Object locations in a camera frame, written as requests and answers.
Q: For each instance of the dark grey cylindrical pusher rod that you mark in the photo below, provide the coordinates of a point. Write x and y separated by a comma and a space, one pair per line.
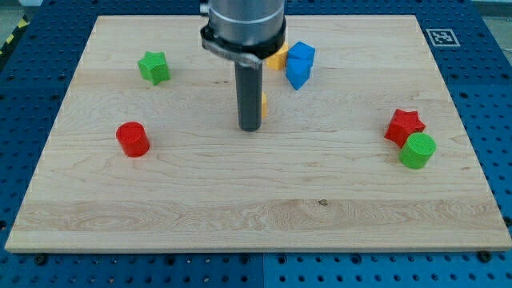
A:
249, 96

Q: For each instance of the light wooden board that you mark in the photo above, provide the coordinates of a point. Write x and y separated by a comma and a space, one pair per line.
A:
318, 175

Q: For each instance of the yellow heart block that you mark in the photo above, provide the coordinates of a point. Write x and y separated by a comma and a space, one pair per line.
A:
264, 105

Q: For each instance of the green cylinder block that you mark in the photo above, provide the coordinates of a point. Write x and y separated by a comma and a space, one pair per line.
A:
417, 150

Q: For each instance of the red cylinder block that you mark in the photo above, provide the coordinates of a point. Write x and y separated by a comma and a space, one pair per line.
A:
133, 139

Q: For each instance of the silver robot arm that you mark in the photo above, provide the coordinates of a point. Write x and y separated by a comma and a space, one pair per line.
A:
245, 32

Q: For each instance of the green star block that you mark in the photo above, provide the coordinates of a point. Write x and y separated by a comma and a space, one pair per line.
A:
153, 67

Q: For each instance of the red star block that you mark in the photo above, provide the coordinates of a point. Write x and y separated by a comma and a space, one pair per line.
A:
402, 125

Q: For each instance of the blue cube block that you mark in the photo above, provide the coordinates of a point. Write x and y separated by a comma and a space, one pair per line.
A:
302, 51

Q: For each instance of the black yellow hazard tape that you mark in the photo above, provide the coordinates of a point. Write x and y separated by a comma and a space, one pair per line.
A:
15, 36

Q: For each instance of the blue triangle block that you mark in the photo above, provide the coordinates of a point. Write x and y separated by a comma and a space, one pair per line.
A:
297, 72

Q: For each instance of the yellow hexagon block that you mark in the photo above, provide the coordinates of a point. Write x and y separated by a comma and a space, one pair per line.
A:
278, 60

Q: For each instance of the white fiducial marker tag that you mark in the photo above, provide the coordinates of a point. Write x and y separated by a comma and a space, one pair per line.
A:
442, 37

